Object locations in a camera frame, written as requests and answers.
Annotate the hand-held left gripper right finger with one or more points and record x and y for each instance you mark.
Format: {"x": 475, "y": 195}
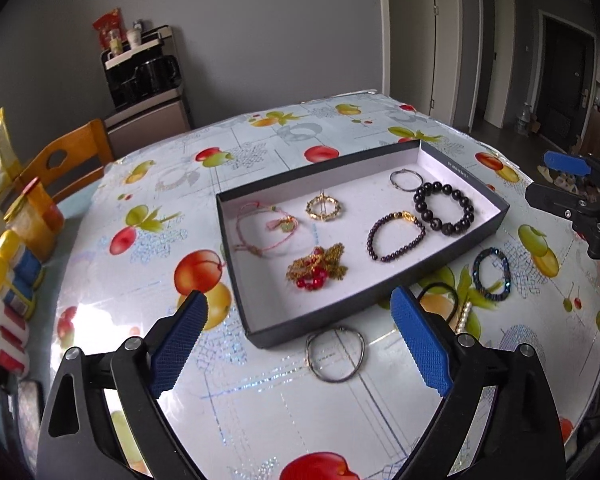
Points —
{"x": 422, "y": 342}

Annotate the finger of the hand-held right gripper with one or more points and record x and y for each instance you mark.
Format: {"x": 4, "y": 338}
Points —
{"x": 555, "y": 200}
{"x": 567, "y": 162}

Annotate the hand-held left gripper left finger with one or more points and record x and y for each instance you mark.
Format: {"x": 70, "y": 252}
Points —
{"x": 177, "y": 347}

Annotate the pearl bar hair clip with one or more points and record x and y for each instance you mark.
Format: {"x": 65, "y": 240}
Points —
{"x": 464, "y": 316}

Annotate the thick silver bangle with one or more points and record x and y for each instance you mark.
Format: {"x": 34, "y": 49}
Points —
{"x": 361, "y": 355}

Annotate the shallow black cardboard box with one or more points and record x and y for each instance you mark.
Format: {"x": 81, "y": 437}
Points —
{"x": 360, "y": 270}

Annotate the thin silver bangle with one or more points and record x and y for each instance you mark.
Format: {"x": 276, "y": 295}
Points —
{"x": 393, "y": 180}

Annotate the round gold pearl hair clip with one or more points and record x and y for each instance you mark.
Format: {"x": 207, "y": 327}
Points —
{"x": 310, "y": 206}

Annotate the clear water jug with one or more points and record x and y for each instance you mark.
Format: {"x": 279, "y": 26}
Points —
{"x": 523, "y": 120}

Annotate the dark door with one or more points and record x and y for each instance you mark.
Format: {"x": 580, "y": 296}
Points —
{"x": 565, "y": 75}

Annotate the fruit print tablecloth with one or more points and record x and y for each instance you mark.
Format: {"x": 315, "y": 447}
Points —
{"x": 260, "y": 410}

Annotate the white door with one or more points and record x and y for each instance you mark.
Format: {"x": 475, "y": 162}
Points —
{"x": 452, "y": 50}

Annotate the white bottle red label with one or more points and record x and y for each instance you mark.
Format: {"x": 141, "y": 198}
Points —
{"x": 5, "y": 350}
{"x": 5, "y": 317}

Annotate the yellow cap bottle blue label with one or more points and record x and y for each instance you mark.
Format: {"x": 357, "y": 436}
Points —
{"x": 22, "y": 257}
{"x": 10, "y": 287}

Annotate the wooden chair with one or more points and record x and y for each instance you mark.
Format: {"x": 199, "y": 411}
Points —
{"x": 85, "y": 145}

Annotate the black water dispenser cabinet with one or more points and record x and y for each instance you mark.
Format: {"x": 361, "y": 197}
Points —
{"x": 145, "y": 90}

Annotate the white cup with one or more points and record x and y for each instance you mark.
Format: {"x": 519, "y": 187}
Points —
{"x": 134, "y": 40}

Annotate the red snack bag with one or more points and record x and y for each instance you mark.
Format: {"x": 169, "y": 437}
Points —
{"x": 107, "y": 27}

